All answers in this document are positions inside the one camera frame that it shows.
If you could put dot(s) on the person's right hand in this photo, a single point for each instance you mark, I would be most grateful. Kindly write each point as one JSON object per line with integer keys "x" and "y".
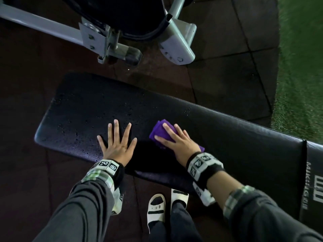
{"x": 184, "y": 148}

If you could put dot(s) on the person's left hand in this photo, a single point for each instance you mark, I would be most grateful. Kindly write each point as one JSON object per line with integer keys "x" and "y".
{"x": 117, "y": 151}

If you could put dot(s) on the purple cleaning cloth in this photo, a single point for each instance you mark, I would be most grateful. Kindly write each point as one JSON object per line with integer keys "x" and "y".
{"x": 157, "y": 129}

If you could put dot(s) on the grey adjacent bench frame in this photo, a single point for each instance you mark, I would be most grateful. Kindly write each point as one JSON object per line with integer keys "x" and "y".
{"x": 176, "y": 40}

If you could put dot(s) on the person's left forearm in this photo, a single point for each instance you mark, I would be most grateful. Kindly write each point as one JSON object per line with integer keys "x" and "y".
{"x": 80, "y": 214}

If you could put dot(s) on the person's right forearm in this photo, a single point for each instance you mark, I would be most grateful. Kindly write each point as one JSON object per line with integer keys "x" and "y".
{"x": 222, "y": 186}

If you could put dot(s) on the person's white right sandal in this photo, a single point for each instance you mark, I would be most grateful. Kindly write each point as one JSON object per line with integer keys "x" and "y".
{"x": 179, "y": 195}

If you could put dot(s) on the person's white sandal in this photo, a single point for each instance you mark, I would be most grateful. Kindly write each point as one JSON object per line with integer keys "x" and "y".
{"x": 179, "y": 195}
{"x": 156, "y": 214}

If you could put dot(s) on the person's white left sandal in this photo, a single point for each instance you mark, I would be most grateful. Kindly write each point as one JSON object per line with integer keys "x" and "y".
{"x": 156, "y": 214}

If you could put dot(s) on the person's dark trousers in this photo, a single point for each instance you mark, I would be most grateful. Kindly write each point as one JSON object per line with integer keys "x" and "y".
{"x": 181, "y": 224}

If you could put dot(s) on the black right wristband with markers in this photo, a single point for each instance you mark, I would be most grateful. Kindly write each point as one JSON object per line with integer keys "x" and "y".
{"x": 204, "y": 165}

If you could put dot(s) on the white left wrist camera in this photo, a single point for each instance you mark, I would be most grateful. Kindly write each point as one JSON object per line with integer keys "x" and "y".
{"x": 117, "y": 201}

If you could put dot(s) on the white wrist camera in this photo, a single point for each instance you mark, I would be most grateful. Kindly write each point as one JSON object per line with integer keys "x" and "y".
{"x": 205, "y": 196}
{"x": 117, "y": 201}

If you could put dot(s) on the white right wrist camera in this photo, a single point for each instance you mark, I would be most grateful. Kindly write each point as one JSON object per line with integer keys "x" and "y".
{"x": 205, "y": 196}

